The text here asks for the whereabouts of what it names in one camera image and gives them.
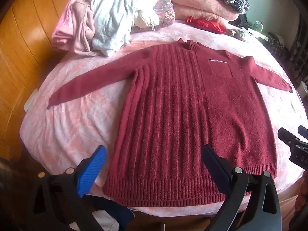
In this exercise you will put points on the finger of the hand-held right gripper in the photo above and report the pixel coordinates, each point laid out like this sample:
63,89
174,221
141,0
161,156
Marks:
303,131
288,139

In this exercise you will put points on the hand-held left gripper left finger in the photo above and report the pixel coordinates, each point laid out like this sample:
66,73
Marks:
92,168

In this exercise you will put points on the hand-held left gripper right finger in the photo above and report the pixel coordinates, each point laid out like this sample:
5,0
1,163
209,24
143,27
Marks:
215,166

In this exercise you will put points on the dark red knit sweater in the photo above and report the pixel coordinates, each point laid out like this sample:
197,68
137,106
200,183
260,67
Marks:
168,115

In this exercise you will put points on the person's right hand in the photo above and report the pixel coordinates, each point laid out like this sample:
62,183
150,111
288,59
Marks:
302,192

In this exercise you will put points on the pink printed blanket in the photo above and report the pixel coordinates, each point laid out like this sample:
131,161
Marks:
72,130

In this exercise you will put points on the dark patterned cloth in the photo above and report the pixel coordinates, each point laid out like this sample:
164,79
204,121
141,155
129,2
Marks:
286,50

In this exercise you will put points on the grey cloth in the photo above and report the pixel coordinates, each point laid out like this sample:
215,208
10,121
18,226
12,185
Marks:
238,33

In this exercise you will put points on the red shiny cloth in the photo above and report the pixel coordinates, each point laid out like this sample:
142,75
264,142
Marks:
207,24

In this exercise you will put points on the pink garment pile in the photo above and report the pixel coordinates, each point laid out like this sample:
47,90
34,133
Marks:
77,21

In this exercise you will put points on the white ribbed garment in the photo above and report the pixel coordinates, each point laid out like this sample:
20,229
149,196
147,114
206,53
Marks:
113,21

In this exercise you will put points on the cream cloth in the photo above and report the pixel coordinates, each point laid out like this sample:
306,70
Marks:
144,19

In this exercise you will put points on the paisley patterned pillow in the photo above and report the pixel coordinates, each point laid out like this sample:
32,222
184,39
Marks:
166,12

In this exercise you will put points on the pink fuzzy folded blanket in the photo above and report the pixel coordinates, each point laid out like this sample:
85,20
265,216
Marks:
197,2

